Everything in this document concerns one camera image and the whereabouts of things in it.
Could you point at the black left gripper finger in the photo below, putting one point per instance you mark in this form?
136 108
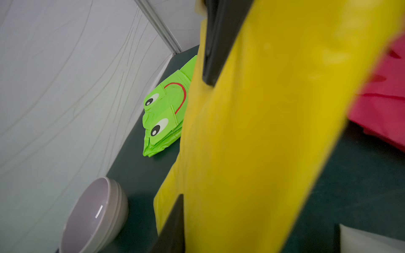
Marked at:
172 236

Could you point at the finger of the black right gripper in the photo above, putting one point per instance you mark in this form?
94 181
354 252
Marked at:
224 22

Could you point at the yellow raincoat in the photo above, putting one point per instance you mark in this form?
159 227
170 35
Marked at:
253 145

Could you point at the green frog raincoat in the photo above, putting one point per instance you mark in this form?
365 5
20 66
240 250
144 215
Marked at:
164 110

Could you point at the lilac ceramic bowl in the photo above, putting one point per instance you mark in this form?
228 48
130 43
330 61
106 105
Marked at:
97 218

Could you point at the white raincoat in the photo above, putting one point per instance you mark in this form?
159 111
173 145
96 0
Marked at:
358 241

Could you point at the pink bunny raincoat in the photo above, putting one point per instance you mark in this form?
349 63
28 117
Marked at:
379 107

